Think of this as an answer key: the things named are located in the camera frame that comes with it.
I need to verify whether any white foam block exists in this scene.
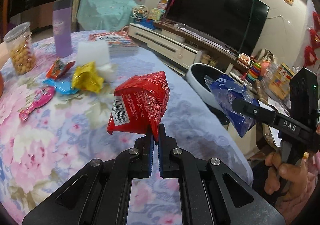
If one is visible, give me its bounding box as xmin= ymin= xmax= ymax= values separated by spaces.
xmin=97 ymin=63 xmax=118 ymax=82

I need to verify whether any white foam fruit net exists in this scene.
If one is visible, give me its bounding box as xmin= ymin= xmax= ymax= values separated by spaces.
xmin=75 ymin=40 xmax=110 ymax=67

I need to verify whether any pink toy hairbrush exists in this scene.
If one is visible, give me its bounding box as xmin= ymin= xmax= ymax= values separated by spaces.
xmin=19 ymin=87 xmax=55 ymax=122

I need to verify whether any blue plastic snack bag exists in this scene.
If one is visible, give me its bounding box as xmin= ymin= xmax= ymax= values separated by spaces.
xmin=204 ymin=74 xmax=259 ymax=138

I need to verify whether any colourful toy box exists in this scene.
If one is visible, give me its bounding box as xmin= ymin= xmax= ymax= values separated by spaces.
xmin=148 ymin=8 xmax=165 ymax=21

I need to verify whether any yellow foil wrapper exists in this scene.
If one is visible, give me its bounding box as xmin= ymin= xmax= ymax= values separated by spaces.
xmin=71 ymin=62 xmax=104 ymax=94

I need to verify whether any rainbow stacking ring toy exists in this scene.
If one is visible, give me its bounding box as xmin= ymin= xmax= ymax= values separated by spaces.
xmin=245 ymin=63 xmax=261 ymax=84

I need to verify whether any red orange candy wrapper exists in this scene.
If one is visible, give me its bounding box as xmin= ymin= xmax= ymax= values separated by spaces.
xmin=46 ymin=58 xmax=75 ymax=79

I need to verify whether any clear plastic snack jar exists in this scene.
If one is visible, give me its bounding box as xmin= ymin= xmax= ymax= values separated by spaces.
xmin=4 ymin=22 xmax=36 ymax=75

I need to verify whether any stack of children's books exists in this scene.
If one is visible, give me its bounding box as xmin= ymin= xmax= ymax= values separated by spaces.
xmin=88 ymin=31 xmax=139 ymax=54

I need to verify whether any blue toy hairbrush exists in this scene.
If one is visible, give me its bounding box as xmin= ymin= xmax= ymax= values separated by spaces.
xmin=43 ymin=78 xmax=80 ymax=95

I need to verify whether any black flat screen television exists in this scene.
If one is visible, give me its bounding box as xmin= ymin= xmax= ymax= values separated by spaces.
xmin=165 ymin=0 xmax=270 ymax=56

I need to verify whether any purple tall tumbler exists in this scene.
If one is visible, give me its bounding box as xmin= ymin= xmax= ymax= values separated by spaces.
xmin=53 ymin=0 xmax=73 ymax=58

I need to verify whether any toy ferris wheel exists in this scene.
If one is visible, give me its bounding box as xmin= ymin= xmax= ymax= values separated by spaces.
xmin=131 ymin=5 xmax=149 ymax=23

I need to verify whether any white and wood TV cabinet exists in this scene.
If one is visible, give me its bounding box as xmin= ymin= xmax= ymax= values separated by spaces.
xmin=129 ymin=23 xmax=249 ymax=74

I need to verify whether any orange red apple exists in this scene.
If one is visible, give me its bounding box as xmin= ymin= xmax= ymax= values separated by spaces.
xmin=0 ymin=72 xmax=4 ymax=97

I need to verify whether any person's right hand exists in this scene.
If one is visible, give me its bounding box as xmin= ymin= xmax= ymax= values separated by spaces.
xmin=264 ymin=152 xmax=319 ymax=201

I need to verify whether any floral pastel tablecloth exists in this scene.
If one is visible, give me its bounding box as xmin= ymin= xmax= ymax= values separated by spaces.
xmin=1 ymin=38 xmax=253 ymax=223

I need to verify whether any white round trash bin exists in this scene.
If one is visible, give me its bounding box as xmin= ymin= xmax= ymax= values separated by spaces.
xmin=185 ymin=63 xmax=241 ymax=125

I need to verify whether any red snack wrapper with barcode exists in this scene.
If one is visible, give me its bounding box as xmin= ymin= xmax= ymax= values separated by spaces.
xmin=107 ymin=71 xmax=170 ymax=143

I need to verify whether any teal cloth covered furniture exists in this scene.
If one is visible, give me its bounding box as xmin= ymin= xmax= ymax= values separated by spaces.
xmin=76 ymin=0 xmax=137 ymax=32

